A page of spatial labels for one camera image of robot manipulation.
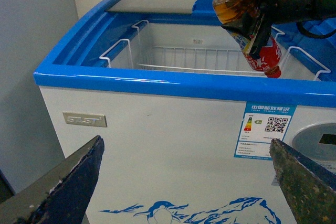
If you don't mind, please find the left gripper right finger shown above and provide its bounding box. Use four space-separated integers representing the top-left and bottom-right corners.
269 139 335 223

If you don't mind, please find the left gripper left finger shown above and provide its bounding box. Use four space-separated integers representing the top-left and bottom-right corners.
1 135 104 223

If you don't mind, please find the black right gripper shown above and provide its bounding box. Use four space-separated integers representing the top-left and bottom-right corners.
221 0 294 59

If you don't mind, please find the red iced tea bottle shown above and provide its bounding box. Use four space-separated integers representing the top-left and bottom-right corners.
212 0 282 78

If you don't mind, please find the glass sliding freezer lid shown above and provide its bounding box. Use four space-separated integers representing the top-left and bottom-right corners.
107 0 216 17

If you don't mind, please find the white chest freezer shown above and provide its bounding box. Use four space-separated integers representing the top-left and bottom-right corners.
34 0 335 223

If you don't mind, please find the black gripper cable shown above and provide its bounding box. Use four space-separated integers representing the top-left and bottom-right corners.
296 19 336 39

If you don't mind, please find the white wire freezer basket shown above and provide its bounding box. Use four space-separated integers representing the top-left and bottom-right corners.
99 19 331 81

